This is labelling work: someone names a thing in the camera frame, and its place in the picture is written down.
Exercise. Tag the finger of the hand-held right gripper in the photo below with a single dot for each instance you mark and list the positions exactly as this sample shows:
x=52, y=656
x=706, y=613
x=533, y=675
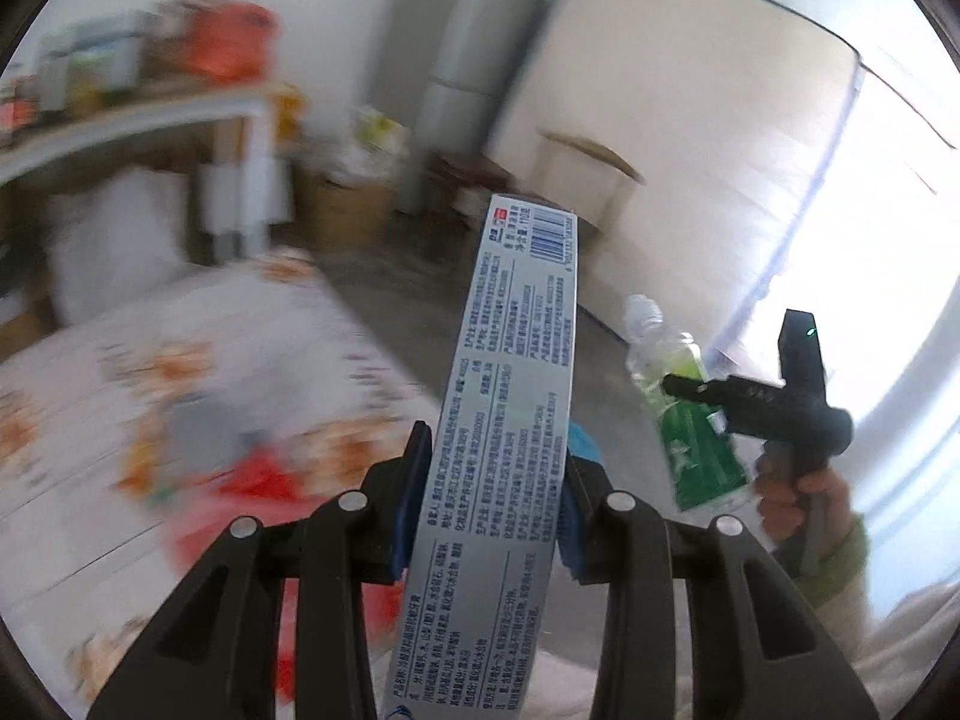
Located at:
x=718, y=420
x=694, y=390

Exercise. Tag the white mattress blue trim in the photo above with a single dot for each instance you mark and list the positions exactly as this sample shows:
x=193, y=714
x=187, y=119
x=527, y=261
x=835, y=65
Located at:
x=712, y=127

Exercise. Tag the floral table cloth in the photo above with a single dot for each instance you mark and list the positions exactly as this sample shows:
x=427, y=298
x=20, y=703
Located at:
x=262, y=330

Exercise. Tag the large red packet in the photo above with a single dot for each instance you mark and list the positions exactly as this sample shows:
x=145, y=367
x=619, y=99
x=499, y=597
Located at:
x=255, y=487

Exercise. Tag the cardboard box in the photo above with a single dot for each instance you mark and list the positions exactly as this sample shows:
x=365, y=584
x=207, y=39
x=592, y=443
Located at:
x=345, y=210

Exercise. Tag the wooden chair dark seat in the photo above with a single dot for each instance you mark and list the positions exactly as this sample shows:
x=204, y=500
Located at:
x=592, y=146

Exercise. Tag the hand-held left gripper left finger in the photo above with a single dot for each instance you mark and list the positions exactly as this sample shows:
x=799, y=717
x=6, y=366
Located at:
x=409, y=510

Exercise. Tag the person's right hand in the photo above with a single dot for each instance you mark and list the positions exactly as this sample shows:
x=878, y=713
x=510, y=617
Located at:
x=780, y=495

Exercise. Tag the crumpled white plastic bag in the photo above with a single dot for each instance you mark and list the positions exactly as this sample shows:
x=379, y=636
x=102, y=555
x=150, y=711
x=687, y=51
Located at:
x=360, y=161

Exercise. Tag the grey refrigerator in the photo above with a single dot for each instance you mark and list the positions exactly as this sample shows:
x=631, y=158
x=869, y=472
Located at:
x=480, y=52

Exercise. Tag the grey flat packet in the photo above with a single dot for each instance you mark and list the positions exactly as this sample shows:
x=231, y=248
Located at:
x=206, y=431

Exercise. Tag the metal container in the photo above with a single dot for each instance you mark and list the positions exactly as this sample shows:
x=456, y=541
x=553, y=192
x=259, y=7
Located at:
x=97, y=52

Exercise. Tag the green label plastic bottle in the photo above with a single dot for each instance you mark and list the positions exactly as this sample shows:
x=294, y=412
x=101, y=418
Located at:
x=697, y=457

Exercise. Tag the person's right forearm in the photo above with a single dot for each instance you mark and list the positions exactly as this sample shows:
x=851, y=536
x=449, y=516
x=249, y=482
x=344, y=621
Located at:
x=832, y=562

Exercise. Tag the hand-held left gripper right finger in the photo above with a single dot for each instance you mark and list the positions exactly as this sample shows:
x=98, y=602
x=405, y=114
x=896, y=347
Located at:
x=574, y=540

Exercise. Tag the white pillow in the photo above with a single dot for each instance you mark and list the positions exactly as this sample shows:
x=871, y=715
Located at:
x=120, y=240

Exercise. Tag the white desk wooden top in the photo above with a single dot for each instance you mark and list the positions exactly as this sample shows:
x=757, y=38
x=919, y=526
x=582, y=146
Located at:
x=112, y=131

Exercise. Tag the orange plastic bag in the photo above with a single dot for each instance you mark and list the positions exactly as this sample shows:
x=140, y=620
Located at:
x=225, y=41

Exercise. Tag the long white toothpaste box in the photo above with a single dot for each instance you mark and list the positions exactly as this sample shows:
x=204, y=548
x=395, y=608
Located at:
x=510, y=390

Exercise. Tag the white board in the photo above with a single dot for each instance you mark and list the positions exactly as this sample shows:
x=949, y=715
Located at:
x=225, y=199

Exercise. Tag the dark wooden stool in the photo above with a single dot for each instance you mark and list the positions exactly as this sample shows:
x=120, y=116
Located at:
x=465, y=169

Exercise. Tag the white printed bag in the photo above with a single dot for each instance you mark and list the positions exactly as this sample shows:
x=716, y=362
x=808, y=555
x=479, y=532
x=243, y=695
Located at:
x=379, y=131

